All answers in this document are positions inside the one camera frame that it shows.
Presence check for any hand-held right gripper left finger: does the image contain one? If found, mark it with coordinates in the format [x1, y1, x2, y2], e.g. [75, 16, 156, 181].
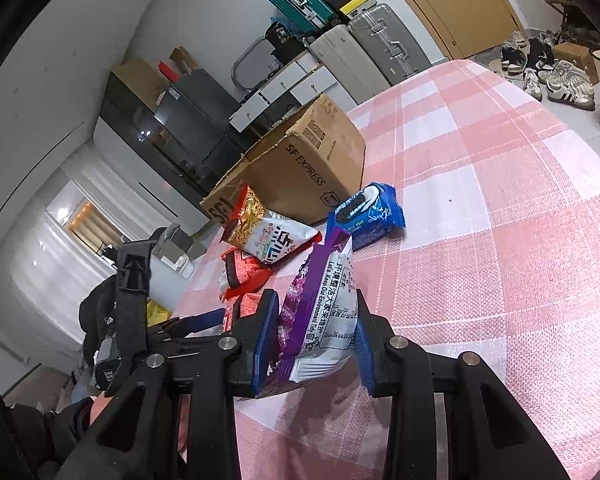
[55, 290, 282, 480]

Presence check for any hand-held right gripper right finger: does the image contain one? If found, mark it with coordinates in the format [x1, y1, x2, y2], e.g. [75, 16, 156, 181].
[355, 292, 571, 480]

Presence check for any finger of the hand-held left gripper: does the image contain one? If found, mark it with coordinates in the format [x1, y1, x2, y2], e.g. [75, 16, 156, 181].
[147, 309, 227, 336]
[147, 326, 233, 350]

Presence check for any red black snack packet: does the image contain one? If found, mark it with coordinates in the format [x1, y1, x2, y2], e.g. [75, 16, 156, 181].
[220, 250, 273, 301]

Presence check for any purple snack packet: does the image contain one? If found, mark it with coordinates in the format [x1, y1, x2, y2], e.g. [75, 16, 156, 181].
[257, 227, 361, 398]

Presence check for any noodle snack packet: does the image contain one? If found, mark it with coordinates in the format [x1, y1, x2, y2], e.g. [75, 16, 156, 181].
[223, 183, 323, 265]

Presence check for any blue cookie packet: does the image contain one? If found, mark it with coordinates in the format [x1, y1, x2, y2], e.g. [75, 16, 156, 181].
[328, 181, 406, 251]

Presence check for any brown cardboard box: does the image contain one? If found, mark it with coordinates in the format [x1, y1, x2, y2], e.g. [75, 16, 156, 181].
[200, 94, 367, 226]

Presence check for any person's left forearm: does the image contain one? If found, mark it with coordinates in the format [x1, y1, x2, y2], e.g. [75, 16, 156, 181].
[10, 395, 96, 480]

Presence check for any person's left hand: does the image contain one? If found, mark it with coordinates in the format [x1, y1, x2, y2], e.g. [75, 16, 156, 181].
[89, 394, 113, 423]

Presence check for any yellow plastic bag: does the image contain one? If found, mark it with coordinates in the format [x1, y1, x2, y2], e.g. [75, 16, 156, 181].
[145, 300, 173, 328]

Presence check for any yellow curtain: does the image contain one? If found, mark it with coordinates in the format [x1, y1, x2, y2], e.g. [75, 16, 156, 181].
[70, 200, 126, 256]

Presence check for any dark glass cabinet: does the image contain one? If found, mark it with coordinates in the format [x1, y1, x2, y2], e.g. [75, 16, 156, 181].
[97, 71, 201, 196]

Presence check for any black refrigerator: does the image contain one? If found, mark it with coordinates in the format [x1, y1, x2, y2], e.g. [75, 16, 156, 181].
[152, 67, 248, 181]

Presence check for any tan flat cardboard box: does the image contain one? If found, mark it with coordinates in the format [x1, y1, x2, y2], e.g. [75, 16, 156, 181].
[111, 57, 173, 106]

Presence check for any brown paper bag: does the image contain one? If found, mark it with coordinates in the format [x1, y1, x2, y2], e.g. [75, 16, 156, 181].
[169, 46, 201, 73]

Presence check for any white dressing desk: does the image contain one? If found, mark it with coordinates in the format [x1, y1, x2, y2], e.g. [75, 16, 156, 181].
[228, 52, 338, 133]

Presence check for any oval mirror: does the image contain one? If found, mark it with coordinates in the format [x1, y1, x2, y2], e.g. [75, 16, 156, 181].
[231, 37, 286, 93]

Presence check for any white drawer cabinet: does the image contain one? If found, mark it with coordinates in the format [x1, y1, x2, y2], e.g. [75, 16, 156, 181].
[290, 65, 338, 106]

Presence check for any black bag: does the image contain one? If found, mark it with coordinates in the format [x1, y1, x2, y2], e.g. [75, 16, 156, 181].
[272, 37, 308, 63]

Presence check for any black printed gift box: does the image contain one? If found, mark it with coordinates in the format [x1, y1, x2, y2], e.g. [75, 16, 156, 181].
[265, 20, 293, 46]

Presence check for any beige suitcase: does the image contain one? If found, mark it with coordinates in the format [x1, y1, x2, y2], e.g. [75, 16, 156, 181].
[307, 22, 381, 101]

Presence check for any silver suitcase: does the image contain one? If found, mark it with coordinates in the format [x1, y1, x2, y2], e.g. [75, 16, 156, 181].
[347, 2, 433, 86]

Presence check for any pile of sneakers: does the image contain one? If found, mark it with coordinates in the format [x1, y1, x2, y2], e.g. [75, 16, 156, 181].
[497, 30, 598, 111]

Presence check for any wooden door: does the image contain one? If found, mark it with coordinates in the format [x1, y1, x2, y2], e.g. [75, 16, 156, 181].
[367, 0, 526, 61]

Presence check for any small cardboard box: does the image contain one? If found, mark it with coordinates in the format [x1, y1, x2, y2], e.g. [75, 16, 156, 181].
[550, 42, 600, 83]

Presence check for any wooden shoe rack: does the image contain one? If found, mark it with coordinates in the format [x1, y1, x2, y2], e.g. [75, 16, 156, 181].
[525, 0, 600, 48]

